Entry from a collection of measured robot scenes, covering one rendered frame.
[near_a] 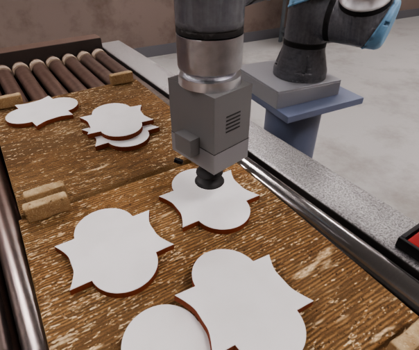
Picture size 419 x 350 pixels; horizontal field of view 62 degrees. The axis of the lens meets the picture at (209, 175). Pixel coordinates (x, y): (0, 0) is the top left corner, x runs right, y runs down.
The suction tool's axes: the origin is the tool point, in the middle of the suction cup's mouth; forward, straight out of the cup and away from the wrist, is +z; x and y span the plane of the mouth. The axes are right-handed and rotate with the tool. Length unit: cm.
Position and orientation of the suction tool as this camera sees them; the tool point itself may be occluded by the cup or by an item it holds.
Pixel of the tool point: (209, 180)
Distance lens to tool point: 50.9
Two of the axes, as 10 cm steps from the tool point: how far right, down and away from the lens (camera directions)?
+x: 7.3, -4.1, 5.5
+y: 6.8, 4.3, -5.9
